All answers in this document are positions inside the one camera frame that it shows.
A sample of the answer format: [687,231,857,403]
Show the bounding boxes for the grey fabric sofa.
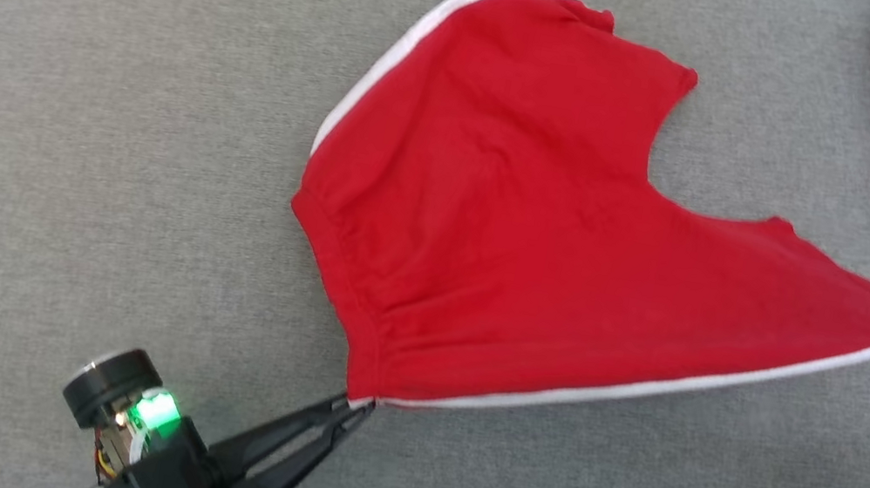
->
[0,0,870,488]

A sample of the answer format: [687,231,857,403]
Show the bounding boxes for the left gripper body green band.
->
[47,338,278,488]

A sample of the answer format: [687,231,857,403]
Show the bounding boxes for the red shorts with white stripe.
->
[259,0,870,488]

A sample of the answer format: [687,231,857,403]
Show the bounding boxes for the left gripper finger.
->
[244,386,377,488]
[207,375,362,488]

